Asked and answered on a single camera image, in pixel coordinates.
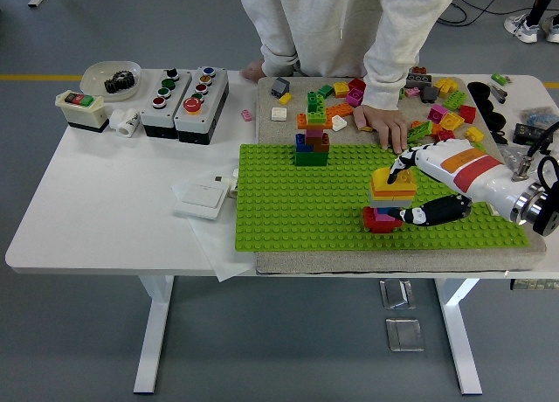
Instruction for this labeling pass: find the person's left hand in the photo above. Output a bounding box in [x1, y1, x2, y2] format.
[352, 103, 411, 155]

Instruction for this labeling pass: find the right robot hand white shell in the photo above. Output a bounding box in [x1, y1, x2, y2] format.
[385, 140, 542, 227]

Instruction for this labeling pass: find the person's right hand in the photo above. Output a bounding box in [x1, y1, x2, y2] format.
[238, 59, 266, 84]

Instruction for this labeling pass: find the long yellow brick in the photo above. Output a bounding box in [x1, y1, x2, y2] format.
[370, 167, 417, 190]

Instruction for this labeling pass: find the orange eight-stud brick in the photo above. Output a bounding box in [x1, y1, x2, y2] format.
[325, 102, 355, 120]
[369, 184, 415, 197]

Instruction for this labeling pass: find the lime green six-stud brick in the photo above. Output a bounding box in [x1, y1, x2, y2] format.
[408, 121, 433, 143]

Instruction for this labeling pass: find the magenta brick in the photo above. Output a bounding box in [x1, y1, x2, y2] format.
[427, 103, 450, 123]

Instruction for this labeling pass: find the small dark green brick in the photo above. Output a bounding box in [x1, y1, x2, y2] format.
[307, 89, 326, 114]

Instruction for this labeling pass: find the orange flat brick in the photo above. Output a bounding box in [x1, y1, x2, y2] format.
[296, 112, 333, 131]

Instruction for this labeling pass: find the yellow angular brick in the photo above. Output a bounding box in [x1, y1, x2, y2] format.
[434, 77, 459, 99]

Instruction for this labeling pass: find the yellow eight-stud brick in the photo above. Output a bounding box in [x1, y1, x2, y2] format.
[369, 191, 414, 201]

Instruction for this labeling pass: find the large dark green brick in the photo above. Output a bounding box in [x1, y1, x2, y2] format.
[294, 150, 329, 169]

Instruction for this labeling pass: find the light grey brick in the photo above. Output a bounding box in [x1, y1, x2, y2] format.
[369, 198, 414, 210]

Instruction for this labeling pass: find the wide red brick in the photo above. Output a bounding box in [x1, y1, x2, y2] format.
[362, 205, 404, 235]

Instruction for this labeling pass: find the clear plastic bag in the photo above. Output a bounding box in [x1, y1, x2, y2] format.
[497, 143, 538, 171]

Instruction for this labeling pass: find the emergency stop control box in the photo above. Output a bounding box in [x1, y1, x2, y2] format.
[173, 65, 231, 146]

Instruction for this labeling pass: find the black electronic module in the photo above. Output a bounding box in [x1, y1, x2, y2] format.
[511, 121, 551, 143]

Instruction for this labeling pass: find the small metal tool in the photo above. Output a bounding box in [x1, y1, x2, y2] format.
[487, 81, 510, 105]

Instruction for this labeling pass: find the four-button control box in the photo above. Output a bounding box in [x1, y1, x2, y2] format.
[139, 67, 193, 139]

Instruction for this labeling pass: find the person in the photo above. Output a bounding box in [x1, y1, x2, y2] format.
[503, 0, 559, 45]
[238, 0, 465, 155]

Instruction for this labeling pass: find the green studded baseplate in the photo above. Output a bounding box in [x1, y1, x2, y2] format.
[233, 142, 532, 253]

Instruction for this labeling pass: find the under-table control panel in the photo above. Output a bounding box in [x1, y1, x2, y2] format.
[509, 278, 559, 292]

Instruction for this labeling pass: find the black gear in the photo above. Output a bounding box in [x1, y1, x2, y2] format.
[103, 69, 136, 95]

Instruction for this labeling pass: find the white pipe tee fitting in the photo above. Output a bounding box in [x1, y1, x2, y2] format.
[108, 107, 141, 139]

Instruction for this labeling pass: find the metal floor outlet plate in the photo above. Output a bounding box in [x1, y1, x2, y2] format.
[378, 278, 416, 310]
[384, 316, 425, 353]

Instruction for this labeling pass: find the white bowl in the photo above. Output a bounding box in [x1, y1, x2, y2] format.
[79, 59, 144, 102]

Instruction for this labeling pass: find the white table leg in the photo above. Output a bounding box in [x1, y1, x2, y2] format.
[133, 274, 176, 395]
[434, 277, 484, 397]

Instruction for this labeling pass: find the white paper sheet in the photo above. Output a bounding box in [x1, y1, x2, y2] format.
[169, 170, 257, 284]

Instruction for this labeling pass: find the blue wire bundle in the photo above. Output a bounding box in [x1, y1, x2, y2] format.
[519, 107, 559, 126]

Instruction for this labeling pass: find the white wall switch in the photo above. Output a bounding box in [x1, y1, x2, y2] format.
[173, 181, 229, 222]

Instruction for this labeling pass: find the long thin black cable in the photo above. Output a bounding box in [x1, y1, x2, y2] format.
[453, 0, 516, 17]

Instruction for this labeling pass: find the red green switch box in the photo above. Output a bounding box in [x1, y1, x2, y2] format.
[54, 89, 110, 135]

